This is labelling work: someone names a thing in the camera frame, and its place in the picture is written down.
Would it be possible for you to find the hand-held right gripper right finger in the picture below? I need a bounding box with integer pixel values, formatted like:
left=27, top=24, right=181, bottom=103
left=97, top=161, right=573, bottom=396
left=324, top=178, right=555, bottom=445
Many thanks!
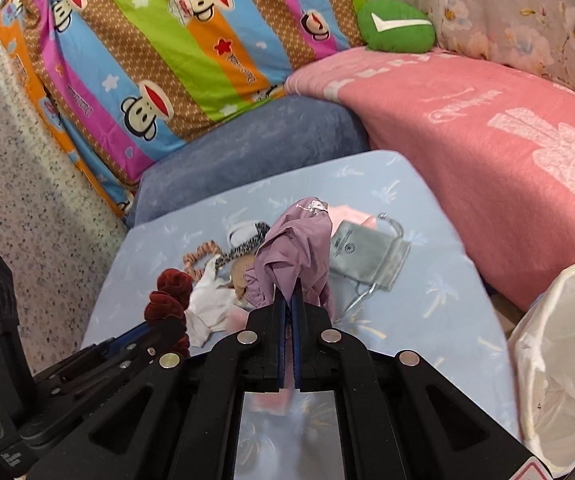
left=290, top=285, right=553, bottom=480

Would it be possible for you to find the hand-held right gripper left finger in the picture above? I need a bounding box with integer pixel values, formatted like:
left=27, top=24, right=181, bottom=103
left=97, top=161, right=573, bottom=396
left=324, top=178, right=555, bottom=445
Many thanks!
left=27, top=287, right=291, bottom=480

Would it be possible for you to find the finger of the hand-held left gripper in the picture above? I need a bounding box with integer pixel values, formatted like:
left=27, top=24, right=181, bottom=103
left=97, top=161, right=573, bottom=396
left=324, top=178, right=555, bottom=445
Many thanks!
left=20, top=317, right=189, bottom=445
left=80, top=321, right=153, bottom=362

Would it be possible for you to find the dark red scrunchie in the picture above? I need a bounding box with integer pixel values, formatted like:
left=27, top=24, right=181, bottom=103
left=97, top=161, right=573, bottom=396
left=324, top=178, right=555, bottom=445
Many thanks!
left=142, top=268, right=194, bottom=358

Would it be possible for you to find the purple cloth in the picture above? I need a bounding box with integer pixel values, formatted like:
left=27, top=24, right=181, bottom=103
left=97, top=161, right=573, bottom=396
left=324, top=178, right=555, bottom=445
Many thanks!
left=244, top=197, right=335, bottom=321

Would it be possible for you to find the leopard print scarf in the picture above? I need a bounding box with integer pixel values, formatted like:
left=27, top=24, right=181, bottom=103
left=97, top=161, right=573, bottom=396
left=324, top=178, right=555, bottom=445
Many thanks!
left=214, top=220, right=270, bottom=273

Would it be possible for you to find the white bin with plastic liner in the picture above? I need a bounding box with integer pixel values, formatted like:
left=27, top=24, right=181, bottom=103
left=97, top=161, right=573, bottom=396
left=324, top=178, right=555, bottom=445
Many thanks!
left=506, top=261, right=575, bottom=478

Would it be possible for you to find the tan fuzzy item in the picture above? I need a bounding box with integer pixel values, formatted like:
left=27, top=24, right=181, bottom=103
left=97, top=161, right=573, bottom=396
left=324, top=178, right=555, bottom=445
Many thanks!
left=227, top=255, right=258, bottom=301

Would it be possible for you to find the tiger stripe scrunchie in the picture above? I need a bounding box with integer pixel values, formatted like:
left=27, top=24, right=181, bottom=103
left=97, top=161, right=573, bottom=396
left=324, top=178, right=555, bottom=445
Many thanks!
left=182, top=241, right=223, bottom=278

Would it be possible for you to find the pale pink cloth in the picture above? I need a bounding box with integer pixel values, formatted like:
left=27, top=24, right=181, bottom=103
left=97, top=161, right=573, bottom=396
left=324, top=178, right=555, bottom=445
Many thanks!
left=327, top=204, right=375, bottom=233

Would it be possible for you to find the speckled white cloth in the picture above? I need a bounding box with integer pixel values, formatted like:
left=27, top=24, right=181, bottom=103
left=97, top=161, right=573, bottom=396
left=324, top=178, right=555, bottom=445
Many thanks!
left=0, top=25, right=128, bottom=461

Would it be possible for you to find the blue-grey cushion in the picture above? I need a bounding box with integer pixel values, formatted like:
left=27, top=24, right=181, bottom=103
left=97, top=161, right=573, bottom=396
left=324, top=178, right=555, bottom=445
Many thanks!
left=124, top=95, right=371, bottom=228

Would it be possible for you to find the pink bow print blanket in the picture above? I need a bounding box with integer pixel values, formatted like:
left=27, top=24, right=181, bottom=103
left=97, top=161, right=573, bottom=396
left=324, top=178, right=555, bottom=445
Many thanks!
left=284, top=47, right=575, bottom=313

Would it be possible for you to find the striped monkey print quilt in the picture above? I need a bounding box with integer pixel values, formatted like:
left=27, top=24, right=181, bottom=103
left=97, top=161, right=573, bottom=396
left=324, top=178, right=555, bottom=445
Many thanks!
left=0, top=0, right=368, bottom=218

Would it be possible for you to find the green check mark cushion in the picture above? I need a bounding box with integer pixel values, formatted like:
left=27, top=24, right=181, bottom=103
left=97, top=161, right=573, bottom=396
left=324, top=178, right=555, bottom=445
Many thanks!
left=356, top=0, right=437, bottom=54

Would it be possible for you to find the floral beige cloth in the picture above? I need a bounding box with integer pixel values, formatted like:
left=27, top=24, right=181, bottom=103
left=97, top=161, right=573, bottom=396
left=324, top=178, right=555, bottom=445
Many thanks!
left=352, top=0, right=575, bottom=111

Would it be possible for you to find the grey drawstring pouch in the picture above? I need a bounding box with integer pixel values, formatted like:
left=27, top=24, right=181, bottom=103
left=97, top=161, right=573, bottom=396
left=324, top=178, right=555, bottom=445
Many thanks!
left=328, top=212, right=412, bottom=313

